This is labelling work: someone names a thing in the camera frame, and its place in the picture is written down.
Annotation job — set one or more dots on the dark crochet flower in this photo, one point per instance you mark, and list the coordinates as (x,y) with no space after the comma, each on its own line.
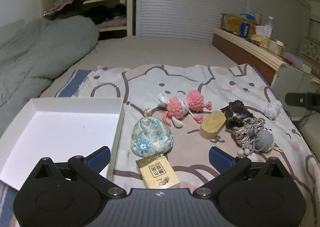
(235,113)

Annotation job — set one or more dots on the blue pepsi can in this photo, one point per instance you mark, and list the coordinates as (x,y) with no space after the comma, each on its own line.
(244,30)

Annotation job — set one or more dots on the cartoon cat patterned cloth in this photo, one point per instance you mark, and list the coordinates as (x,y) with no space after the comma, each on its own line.
(217,87)

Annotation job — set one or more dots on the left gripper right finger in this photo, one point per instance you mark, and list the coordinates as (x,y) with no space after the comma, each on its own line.
(230,170)

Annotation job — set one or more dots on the pink crochet doll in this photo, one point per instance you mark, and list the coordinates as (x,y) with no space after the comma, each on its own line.
(177,108)

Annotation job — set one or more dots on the clear plastic bottle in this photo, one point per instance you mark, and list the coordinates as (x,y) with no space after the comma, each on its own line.
(269,23)

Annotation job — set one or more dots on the wooden headboard ledge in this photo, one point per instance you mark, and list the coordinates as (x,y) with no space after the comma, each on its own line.
(242,52)

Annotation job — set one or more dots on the brown cardboard box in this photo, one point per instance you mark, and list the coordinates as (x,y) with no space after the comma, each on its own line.
(231,23)

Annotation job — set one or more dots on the white jar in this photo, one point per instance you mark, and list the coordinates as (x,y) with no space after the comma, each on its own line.
(279,48)

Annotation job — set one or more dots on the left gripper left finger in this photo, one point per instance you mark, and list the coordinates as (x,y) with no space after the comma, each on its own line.
(87,169)

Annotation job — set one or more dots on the white cardboard box tray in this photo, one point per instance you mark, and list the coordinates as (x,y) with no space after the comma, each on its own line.
(59,128)

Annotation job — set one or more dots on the cream wall shelf unit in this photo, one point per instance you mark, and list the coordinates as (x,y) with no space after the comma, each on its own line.
(114,18)

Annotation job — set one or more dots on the grey-green duvet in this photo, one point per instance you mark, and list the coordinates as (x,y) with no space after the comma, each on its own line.
(37,54)

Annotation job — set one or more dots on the yellow card box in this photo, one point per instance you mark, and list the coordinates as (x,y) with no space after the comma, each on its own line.
(157,173)

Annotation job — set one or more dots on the white speckled crochet toy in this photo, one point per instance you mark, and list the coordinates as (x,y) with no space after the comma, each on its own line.
(272,110)

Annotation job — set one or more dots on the oval wooden block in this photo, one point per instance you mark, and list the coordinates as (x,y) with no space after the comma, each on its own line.
(212,124)

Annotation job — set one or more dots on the floral blue fabric pouch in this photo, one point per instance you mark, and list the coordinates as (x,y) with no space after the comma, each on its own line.
(150,136)

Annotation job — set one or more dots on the tissue pack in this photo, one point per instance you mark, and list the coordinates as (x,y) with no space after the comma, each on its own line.
(263,30)

